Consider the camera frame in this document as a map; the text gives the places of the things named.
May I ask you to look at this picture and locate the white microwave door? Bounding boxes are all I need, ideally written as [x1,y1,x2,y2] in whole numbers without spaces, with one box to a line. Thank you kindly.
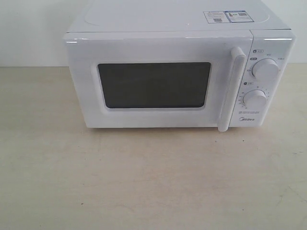
[63,30,253,132]

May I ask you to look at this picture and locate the white microwave oven body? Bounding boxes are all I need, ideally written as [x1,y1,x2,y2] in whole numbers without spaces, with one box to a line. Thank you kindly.
[63,0,295,132]

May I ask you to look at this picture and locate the white lower control knob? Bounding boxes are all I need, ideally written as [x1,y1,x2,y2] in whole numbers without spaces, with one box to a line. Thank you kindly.
[243,90,267,110]

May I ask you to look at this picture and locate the white control knob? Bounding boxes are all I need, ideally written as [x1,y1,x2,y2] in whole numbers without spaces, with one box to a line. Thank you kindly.
[252,58,279,81]
[243,90,267,110]

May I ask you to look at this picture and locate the blue white label sticker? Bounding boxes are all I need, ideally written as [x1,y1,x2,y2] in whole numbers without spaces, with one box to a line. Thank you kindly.
[203,10,254,23]

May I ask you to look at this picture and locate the white upper control knob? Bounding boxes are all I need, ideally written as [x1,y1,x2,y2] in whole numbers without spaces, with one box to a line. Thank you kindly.
[252,58,279,81]

